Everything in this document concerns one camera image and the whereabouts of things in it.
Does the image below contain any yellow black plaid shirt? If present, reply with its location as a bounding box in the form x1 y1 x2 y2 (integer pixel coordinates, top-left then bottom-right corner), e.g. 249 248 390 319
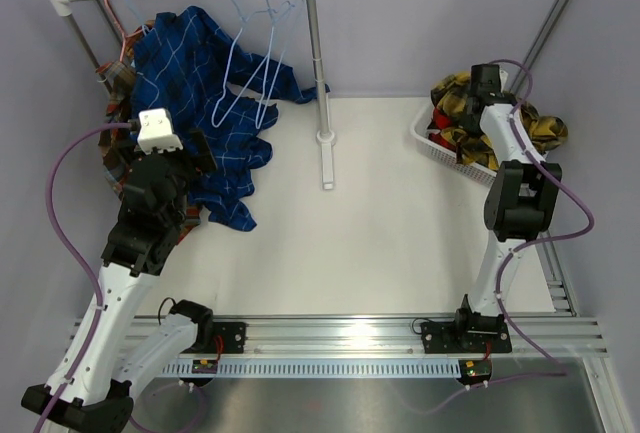
430 72 568 172

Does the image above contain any red black plaid shirt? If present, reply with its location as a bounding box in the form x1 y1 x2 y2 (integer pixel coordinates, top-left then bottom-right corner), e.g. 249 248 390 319
428 107 456 151

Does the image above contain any light blue hanger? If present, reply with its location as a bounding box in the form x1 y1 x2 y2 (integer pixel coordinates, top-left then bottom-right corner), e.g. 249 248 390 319
210 0 281 129
255 0 302 130
124 0 150 36

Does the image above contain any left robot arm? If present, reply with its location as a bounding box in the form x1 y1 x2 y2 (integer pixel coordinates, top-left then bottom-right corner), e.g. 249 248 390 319
21 129 217 432

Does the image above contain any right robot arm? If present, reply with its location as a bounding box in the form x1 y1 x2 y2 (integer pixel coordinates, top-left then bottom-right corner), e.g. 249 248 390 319
452 93 562 354

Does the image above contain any brown orange plaid shirt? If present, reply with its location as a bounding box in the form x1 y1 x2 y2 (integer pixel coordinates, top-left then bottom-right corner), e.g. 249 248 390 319
97 27 143 198

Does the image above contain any blue plaid shirt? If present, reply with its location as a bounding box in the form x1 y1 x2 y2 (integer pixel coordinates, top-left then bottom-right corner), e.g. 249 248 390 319
131 6 317 232

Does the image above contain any white plastic basket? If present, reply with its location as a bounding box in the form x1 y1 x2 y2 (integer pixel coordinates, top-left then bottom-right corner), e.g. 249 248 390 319
409 99 496 187

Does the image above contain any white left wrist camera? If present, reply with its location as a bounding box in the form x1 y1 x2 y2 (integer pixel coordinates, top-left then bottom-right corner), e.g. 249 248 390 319
137 108 183 155

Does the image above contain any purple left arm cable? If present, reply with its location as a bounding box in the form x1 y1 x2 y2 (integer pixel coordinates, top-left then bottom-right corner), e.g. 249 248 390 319
29 120 211 433

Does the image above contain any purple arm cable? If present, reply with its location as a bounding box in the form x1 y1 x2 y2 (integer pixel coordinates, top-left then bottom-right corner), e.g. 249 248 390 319
29 120 211 433
394 58 596 414

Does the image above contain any pink wire hanger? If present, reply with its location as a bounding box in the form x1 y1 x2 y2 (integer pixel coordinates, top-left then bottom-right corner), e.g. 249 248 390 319
103 0 133 65

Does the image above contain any white slotted cable duct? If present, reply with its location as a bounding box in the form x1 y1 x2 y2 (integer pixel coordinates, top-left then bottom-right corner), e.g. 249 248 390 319
151 356 462 379

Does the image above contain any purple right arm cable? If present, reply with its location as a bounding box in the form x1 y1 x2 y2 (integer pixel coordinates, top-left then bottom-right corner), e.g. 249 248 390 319
394 58 596 414

